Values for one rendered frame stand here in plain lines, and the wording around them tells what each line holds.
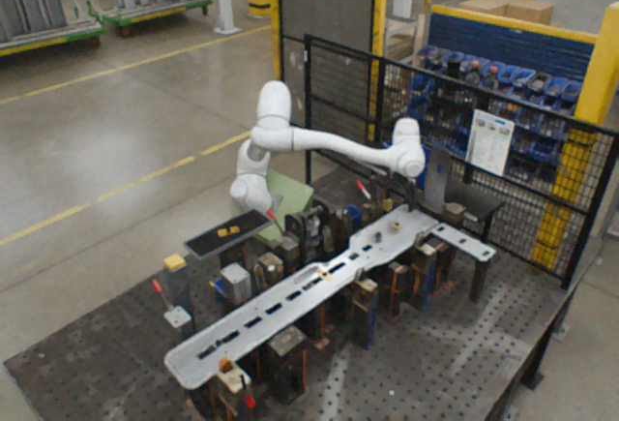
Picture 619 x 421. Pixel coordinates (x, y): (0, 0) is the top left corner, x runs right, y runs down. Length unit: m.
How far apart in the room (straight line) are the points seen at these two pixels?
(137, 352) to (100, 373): 0.16
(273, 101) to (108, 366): 1.30
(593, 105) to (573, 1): 6.32
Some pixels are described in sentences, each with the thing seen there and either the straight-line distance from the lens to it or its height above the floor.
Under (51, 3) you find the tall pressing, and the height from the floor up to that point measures 0.65.
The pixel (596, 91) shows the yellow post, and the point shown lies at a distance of 2.38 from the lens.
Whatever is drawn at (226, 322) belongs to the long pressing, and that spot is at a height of 1.00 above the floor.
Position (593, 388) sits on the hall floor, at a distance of 3.40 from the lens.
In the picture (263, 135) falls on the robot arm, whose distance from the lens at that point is 2.11.
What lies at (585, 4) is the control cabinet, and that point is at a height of 0.72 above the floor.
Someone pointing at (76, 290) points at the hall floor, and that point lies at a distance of 3.87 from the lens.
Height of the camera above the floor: 2.46
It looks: 33 degrees down
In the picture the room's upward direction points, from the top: straight up
